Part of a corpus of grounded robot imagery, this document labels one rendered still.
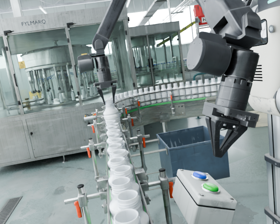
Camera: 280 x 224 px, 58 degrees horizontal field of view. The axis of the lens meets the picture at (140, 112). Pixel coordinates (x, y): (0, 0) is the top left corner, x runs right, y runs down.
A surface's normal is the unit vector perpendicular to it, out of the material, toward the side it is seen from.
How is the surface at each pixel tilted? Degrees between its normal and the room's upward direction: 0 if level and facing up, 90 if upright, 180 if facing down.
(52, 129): 90
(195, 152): 90
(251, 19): 65
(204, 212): 90
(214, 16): 97
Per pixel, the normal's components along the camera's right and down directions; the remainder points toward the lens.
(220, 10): -0.86, 0.32
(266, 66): -0.98, 0.17
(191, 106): -0.17, 0.20
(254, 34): 0.30, -0.32
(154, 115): 0.29, 0.09
